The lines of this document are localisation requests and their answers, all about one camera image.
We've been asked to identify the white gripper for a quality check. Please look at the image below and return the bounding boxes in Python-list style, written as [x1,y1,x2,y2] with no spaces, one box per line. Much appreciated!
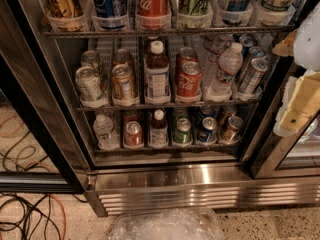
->
[272,2,320,137]

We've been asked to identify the blue pepsi can front bottom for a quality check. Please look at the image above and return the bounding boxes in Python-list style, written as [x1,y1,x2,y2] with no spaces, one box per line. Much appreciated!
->
[197,117,217,144]

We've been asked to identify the blue pepsi can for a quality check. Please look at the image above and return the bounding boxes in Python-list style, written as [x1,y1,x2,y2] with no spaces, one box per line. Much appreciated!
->
[93,0,127,30]
[197,117,217,144]
[197,106,214,122]

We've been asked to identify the silver redbull can front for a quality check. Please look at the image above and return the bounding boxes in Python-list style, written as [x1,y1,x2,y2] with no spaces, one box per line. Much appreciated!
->
[238,58,269,94]

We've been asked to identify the silver redbull can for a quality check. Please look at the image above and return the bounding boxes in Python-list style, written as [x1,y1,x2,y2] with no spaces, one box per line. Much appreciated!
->
[239,35,257,56]
[238,58,269,94]
[241,46,267,71]

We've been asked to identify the silver redbull can rear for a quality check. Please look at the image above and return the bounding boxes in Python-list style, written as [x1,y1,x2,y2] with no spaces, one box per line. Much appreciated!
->
[239,35,257,56]

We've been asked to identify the white green can top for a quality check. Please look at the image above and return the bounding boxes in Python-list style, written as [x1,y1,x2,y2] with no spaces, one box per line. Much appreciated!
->
[259,0,293,26]

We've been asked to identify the gold can rear bottom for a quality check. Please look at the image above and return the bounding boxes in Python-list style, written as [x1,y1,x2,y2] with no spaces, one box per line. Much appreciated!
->
[217,105,237,126]

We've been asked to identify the gold can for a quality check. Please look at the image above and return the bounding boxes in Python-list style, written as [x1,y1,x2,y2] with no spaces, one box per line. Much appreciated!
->
[217,105,237,126]
[220,116,243,143]

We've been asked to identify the right fridge sliding door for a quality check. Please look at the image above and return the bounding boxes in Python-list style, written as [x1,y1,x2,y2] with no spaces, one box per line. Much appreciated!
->
[240,0,320,180]

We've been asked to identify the redbull can top shelf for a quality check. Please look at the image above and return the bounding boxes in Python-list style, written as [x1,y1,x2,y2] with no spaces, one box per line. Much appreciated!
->
[218,0,251,24]

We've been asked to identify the gold can front bottom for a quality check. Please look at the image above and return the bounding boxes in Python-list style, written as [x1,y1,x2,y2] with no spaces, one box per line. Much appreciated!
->
[220,116,243,143]

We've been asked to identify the blue pepsi can rear bottom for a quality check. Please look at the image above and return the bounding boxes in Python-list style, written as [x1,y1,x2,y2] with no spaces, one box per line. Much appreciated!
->
[197,106,214,122]

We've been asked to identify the red coke can front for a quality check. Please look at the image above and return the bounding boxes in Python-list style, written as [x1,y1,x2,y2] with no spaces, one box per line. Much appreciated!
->
[176,61,202,101]

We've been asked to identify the red coke can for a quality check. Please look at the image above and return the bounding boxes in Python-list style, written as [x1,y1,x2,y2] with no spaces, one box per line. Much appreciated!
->
[176,61,202,101]
[138,0,168,29]
[176,47,198,67]

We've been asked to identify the red coke can rear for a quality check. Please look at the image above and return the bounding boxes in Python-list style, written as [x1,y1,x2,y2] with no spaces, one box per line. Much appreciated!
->
[176,47,198,67]

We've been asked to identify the green can front bottom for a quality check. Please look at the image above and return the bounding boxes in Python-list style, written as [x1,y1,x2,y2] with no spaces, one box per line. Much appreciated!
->
[173,118,191,144]

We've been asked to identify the brown tea bottle bottom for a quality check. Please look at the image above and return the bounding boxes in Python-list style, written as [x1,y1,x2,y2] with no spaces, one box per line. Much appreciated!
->
[149,109,168,148]

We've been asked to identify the brown tea bottle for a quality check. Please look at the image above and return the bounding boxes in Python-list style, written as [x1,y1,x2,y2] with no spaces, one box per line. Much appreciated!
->
[145,41,170,104]
[149,109,168,148]

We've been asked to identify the red coke can top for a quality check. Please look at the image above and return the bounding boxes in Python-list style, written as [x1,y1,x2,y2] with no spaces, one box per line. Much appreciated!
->
[138,0,168,29]

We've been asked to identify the orange can front middle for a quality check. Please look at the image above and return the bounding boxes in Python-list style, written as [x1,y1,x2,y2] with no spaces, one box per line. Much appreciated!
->
[112,64,137,106]

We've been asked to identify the orange can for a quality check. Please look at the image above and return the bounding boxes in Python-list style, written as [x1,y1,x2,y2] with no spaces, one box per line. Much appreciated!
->
[112,49,134,68]
[112,64,137,106]

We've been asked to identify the orange can rear middle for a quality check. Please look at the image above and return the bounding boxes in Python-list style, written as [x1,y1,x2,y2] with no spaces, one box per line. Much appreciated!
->
[112,49,134,68]

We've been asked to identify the red can front bottom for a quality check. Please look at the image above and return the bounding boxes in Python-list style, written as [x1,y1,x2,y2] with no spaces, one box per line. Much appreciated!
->
[124,121,143,147]

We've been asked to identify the blue pepsi can top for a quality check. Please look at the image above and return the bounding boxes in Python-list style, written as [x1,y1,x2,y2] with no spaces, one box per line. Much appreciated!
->
[93,0,127,30]

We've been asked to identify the clear water bottle bottom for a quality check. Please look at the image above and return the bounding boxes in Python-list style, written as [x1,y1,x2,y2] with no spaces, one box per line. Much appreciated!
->
[93,114,120,151]

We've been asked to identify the clear water bottle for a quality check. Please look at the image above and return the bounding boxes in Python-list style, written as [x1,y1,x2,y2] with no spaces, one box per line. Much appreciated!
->
[211,42,243,95]
[93,114,120,151]

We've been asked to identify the white can front middle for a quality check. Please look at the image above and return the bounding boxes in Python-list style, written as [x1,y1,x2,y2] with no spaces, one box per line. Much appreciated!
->
[75,66,108,108]

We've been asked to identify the white can rear middle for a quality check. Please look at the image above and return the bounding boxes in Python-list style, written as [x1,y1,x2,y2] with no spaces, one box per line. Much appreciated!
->
[81,50,101,72]

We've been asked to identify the steel fridge base grille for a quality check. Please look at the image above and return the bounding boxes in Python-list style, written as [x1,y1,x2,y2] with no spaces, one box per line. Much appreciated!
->
[85,164,320,217]

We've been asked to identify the yellow can top shelf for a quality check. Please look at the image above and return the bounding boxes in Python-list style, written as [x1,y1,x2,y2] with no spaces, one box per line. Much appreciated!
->
[46,0,83,32]

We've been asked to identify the left fridge glass door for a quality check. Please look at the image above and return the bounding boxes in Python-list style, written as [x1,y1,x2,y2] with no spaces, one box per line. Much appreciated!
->
[0,0,92,194]

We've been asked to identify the clear water bottle middle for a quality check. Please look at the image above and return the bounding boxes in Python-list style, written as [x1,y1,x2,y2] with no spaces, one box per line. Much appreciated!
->
[211,42,243,95]

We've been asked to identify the brown tea bottle middle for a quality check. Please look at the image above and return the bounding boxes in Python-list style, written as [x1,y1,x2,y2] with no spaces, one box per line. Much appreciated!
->
[145,41,170,104]

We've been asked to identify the clear plastic bag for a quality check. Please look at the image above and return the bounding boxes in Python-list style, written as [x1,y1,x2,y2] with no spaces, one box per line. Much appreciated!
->
[108,208,225,240]

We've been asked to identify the orange cable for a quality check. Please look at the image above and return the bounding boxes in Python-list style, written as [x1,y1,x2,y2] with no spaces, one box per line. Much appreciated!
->
[0,113,67,240]

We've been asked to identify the black cables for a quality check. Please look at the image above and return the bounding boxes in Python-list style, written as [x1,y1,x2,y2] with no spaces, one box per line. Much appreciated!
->
[0,130,89,240]

